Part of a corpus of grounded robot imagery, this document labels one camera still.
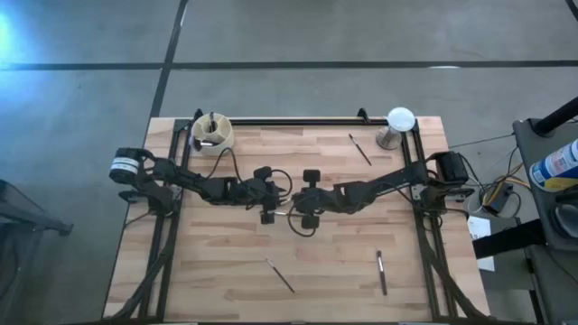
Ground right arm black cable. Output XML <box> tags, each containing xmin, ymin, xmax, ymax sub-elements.
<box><xmin>287</xmin><ymin>203</ymin><xmax>318</xmax><ymax>238</ymax></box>

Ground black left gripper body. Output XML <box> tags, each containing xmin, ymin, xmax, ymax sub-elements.
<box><xmin>234</xmin><ymin>179</ymin><xmax>264</xmax><ymax>211</ymax></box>

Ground grey side cart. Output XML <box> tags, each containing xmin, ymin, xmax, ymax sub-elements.
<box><xmin>512</xmin><ymin>117</ymin><xmax>578</xmax><ymax>325</ymax></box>

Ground white paper sheet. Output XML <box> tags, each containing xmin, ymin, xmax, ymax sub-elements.
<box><xmin>467</xmin><ymin>215</ymin><xmax>497</xmax><ymax>272</ymax></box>

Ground white canister blue label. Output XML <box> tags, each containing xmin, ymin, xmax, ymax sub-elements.
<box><xmin>528</xmin><ymin>138</ymin><xmax>578</xmax><ymax>193</ymax></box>

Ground dark grey side table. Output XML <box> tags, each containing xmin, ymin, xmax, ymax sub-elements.
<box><xmin>0</xmin><ymin>179</ymin><xmax>74</xmax><ymax>325</ymax></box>

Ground black vertical pole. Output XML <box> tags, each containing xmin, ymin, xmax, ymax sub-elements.
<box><xmin>530</xmin><ymin>95</ymin><xmax>578</xmax><ymax>138</ymax></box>

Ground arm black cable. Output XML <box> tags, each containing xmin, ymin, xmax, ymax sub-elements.
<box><xmin>287</xmin><ymin>203</ymin><xmax>318</xmax><ymax>238</ymax></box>
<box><xmin>204</xmin><ymin>146</ymin><xmax>294</xmax><ymax>200</ymax></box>

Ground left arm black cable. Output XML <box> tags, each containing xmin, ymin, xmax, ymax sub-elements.
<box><xmin>204</xmin><ymin>146</ymin><xmax>294</xmax><ymax>200</ymax></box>

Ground black power adapter box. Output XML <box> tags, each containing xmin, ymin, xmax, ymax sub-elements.
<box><xmin>482</xmin><ymin>182</ymin><xmax>518</xmax><ymax>217</ymax></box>

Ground cream round compartment organizer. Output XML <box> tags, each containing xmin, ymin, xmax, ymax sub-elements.
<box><xmin>191</xmin><ymin>111</ymin><xmax>237</xmax><ymax>157</ymax></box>

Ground black cart base bar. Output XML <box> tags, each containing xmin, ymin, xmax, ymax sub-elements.
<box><xmin>471</xmin><ymin>218</ymin><xmax>547</xmax><ymax>260</ymax></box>

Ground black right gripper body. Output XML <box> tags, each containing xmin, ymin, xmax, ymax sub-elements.
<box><xmin>314</xmin><ymin>187</ymin><xmax>347</xmax><ymax>214</ymax></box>

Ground black metal table frame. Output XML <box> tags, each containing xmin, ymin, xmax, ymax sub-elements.
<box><xmin>106</xmin><ymin>116</ymin><xmax>487</xmax><ymax>324</ymax></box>

